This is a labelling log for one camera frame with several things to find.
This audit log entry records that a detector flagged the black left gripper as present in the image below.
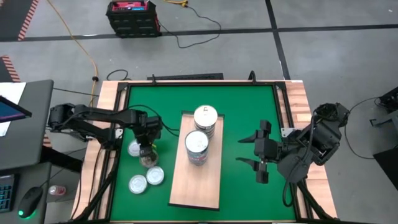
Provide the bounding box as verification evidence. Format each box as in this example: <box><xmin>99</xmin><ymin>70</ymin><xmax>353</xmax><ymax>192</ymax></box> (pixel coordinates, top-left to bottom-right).
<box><xmin>132</xmin><ymin>115</ymin><xmax>163</xmax><ymax>158</ymax></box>

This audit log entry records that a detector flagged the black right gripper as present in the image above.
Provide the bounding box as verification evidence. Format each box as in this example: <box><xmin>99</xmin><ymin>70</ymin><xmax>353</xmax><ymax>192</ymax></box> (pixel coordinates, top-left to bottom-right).
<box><xmin>235</xmin><ymin>119</ymin><xmax>284</xmax><ymax>184</ymax></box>

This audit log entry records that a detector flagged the green label seafood can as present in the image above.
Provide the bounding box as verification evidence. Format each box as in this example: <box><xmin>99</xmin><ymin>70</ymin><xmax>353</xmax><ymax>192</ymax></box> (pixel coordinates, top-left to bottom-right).
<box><xmin>128</xmin><ymin>174</ymin><xmax>148</xmax><ymax>195</ymax></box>
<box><xmin>127</xmin><ymin>139</ymin><xmax>142</xmax><ymax>157</ymax></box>

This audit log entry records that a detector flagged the plain silver lid seafood can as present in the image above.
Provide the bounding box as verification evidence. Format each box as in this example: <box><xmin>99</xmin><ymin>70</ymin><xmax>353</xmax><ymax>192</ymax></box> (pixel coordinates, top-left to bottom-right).
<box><xmin>186</xmin><ymin>153</ymin><xmax>209</xmax><ymax>164</ymax></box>
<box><xmin>187</xmin><ymin>155</ymin><xmax>208</xmax><ymax>166</ymax></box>
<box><xmin>185</xmin><ymin>148</ymin><xmax>210</xmax><ymax>161</ymax></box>
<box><xmin>184</xmin><ymin>130</ymin><xmax>210</xmax><ymax>158</ymax></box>
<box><xmin>186</xmin><ymin>151</ymin><xmax>209</xmax><ymax>162</ymax></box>

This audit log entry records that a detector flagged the blue label seafood can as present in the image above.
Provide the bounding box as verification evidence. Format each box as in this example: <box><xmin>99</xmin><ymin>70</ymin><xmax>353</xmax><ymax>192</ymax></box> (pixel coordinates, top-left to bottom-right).
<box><xmin>146</xmin><ymin>166</ymin><xmax>165</xmax><ymax>186</ymax></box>

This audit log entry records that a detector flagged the green table mat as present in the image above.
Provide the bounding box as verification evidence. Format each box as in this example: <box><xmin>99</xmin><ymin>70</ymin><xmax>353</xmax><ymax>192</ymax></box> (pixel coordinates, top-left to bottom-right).
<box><xmin>109</xmin><ymin>83</ymin><xmax>297</xmax><ymax>222</ymax></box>

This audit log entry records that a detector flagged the black flat bar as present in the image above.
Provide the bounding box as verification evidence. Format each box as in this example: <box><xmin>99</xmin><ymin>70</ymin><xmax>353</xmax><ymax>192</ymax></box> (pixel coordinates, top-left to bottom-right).
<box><xmin>147</xmin><ymin>73</ymin><xmax>224</xmax><ymax>82</ymax></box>

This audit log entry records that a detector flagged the red black power station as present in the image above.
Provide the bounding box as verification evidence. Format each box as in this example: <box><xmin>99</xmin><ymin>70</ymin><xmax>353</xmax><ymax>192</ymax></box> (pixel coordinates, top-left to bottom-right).
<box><xmin>105</xmin><ymin>0</ymin><xmax>162</xmax><ymax>39</ymax></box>

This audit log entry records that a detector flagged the plastic bottle red label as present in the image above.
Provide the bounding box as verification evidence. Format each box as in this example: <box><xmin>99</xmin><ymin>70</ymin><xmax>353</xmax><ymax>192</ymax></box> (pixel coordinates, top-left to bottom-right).
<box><xmin>48</xmin><ymin>184</ymin><xmax>67</xmax><ymax>197</ymax></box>

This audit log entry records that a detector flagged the grey desk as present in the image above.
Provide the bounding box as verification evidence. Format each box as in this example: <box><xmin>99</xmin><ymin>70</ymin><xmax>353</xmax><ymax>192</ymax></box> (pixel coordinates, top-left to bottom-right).
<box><xmin>0</xmin><ymin>79</ymin><xmax>55</xmax><ymax>172</ymax></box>

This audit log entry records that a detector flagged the grey desk surface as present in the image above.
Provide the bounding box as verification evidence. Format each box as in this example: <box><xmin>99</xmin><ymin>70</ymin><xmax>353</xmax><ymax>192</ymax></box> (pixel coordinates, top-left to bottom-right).
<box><xmin>0</xmin><ymin>161</ymin><xmax>52</xmax><ymax>224</ymax></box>

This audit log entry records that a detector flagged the black computer mouse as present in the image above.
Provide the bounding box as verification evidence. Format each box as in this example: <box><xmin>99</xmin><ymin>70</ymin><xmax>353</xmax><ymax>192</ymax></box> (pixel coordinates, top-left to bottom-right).
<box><xmin>17</xmin><ymin>185</ymin><xmax>44</xmax><ymax>220</ymax></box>

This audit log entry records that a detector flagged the white paper sheet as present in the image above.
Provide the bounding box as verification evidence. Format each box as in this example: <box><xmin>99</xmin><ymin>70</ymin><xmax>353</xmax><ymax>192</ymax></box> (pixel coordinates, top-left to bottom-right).
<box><xmin>0</xmin><ymin>82</ymin><xmax>27</xmax><ymax>138</ymax></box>

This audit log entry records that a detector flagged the black equipment stand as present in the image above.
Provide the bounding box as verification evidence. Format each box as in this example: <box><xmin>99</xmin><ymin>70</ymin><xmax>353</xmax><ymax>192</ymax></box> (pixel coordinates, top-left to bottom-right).
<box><xmin>369</xmin><ymin>86</ymin><xmax>398</xmax><ymax>128</ymax></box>

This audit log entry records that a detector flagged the orange striped floor mat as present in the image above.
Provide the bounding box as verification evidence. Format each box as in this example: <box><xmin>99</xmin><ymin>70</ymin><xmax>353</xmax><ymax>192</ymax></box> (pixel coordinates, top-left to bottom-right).
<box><xmin>0</xmin><ymin>55</ymin><xmax>21</xmax><ymax>83</ymax></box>
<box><xmin>0</xmin><ymin>0</ymin><xmax>40</xmax><ymax>42</ymax></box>

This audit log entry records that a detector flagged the black keyboard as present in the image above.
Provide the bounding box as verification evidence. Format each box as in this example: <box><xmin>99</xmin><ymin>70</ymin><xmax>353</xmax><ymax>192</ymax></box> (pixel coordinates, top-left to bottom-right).
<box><xmin>0</xmin><ymin>174</ymin><xmax>16</xmax><ymax>214</ymax></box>

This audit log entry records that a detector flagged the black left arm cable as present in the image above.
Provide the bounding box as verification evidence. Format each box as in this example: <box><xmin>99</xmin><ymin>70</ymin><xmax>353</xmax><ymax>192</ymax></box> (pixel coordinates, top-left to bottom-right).
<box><xmin>127</xmin><ymin>104</ymin><xmax>180</xmax><ymax>138</ymax></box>

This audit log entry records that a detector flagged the black cable loop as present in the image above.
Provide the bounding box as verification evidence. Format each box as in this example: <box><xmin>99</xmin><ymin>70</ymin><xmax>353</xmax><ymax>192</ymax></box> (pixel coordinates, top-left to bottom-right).
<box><xmin>106</xmin><ymin>68</ymin><xmax>129</xmax><ymax>82</ymax></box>

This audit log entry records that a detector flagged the black table frame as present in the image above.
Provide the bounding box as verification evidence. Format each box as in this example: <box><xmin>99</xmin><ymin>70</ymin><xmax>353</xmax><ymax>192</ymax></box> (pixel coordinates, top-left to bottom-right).
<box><xmin>70</xmin><ymin>79</ymin><xmax>338</xmax><ymax>224</ymax></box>

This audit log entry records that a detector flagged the black floor cable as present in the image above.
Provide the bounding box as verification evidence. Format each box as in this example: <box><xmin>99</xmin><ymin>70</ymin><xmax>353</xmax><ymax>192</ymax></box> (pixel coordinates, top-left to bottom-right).
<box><xmin>157</xmin><ymin>4</ymin><xmax>223</xmax><ymax>49</ymax></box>
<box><xmin>343</xmin><ymin>96</ymin><xmax>382</xmax><ymax>161</ymax></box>

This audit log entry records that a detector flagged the yellow power cable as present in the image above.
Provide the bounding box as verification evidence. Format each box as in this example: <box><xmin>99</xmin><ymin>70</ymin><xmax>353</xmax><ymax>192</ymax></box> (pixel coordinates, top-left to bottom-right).
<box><xmin>46</xmin><ymin>0</ymin><xmax>99</xmax><ymax>106</ymax></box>

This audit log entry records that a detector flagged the yellow cable plug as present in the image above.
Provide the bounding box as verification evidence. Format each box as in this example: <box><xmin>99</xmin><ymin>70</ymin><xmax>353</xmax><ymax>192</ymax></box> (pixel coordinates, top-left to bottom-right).
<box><xmin>162</xmin><ymin>0</ymin><xmax>189</xmax><ymax>8</ymax></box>

